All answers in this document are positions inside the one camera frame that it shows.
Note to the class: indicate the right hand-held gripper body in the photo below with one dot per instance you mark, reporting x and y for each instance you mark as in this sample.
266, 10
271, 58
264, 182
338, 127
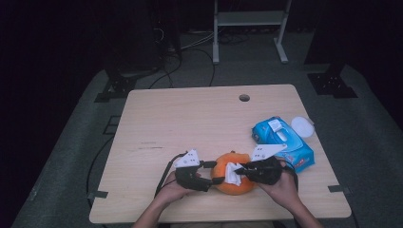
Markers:
266, 172

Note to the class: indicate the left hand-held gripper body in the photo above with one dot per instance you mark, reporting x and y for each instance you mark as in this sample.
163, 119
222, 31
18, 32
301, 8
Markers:
190, 177

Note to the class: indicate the orange plush toy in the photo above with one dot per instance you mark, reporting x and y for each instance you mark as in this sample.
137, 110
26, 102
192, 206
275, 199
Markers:
236, 188

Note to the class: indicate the blue wet wipes pack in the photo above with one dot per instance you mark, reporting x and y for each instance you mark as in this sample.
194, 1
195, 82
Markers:
269, 139

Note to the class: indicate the person's left hand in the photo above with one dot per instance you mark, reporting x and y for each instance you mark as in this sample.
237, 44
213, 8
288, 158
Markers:
172, 190

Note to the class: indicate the person's right hand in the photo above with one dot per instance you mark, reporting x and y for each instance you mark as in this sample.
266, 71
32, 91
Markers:
283, 191

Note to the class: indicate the white round lid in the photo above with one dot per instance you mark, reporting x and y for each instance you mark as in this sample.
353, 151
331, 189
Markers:
303, 126

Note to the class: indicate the black tape piece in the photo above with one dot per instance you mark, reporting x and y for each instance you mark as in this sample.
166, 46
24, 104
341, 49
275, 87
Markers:
97, 194
338, 189

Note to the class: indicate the black stand base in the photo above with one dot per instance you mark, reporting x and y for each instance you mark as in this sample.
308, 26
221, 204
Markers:
118, 85
331, 84

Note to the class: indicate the white metal stand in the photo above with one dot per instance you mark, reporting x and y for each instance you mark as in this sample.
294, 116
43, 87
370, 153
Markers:
250, 18

